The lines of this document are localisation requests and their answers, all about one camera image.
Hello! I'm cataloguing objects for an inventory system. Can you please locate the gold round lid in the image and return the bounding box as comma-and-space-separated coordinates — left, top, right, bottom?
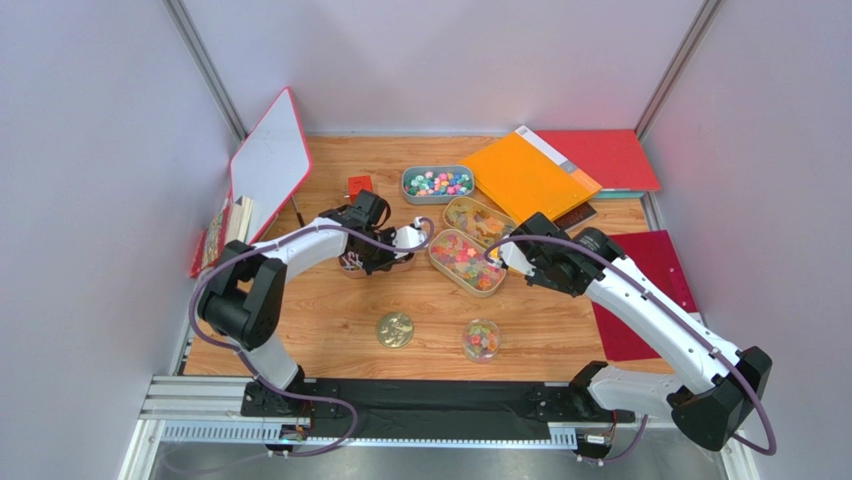
375, 312, 414, 349

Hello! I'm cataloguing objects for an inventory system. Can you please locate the beige tray of star candies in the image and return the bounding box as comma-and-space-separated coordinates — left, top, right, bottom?
428, 229, 507, 298

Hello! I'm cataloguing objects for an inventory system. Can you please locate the grey tray of round candies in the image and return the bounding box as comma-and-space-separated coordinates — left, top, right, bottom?
401, 165, 476, 205

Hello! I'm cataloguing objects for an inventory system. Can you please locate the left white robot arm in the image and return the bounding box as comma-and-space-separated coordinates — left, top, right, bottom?
190, 191, 424, 391

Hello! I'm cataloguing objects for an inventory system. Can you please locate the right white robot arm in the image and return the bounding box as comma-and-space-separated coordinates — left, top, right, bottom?
498, 213, 778, 456

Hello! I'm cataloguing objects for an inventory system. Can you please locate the beige tray of popsicle candies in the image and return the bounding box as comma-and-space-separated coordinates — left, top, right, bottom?
443, 197, 517, 248

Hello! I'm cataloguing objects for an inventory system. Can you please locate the red cube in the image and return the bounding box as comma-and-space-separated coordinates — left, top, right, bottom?
347, 175, 373, 201

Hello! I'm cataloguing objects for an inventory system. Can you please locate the metal board stand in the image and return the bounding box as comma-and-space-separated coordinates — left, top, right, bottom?
290, 195, 306, 228

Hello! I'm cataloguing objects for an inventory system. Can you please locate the teal book under folder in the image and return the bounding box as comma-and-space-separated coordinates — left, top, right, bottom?
594, 190, 645, 200

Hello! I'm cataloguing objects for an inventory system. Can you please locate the orange folder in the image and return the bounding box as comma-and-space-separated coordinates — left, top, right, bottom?
461, 126, 602, 223

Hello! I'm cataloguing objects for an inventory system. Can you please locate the dark red folder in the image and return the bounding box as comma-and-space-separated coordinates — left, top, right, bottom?
592, 230, 699, 362

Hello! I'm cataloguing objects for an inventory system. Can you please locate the clear glass jar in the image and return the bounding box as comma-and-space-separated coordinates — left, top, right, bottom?
461, 319, 501, 363

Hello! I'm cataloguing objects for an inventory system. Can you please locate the red folder at back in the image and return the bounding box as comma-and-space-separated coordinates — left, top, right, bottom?
536, 129, 662, 193

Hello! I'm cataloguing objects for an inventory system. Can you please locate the stack of books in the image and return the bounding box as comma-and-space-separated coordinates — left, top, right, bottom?
189, 196, 254, 278

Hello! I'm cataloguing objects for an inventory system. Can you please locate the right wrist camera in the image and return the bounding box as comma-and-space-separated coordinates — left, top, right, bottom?
496, 237, 534, 276

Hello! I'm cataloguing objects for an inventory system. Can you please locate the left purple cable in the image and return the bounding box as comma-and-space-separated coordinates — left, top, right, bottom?
188, 216, 436, 458

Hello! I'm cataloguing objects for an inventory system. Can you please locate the purple cable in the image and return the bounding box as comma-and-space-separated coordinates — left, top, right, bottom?
188, 216, 436, 458
483, 234, 779, 466

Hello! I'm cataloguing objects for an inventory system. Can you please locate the white board with red frame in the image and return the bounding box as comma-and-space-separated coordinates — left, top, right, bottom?
230, 87, 313, 243

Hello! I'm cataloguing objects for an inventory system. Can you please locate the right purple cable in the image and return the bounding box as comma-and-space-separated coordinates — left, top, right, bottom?
483, 234, 779, 466

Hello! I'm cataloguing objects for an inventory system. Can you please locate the aluminium rail frame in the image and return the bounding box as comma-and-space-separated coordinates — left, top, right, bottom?
122, 376, 758, 479

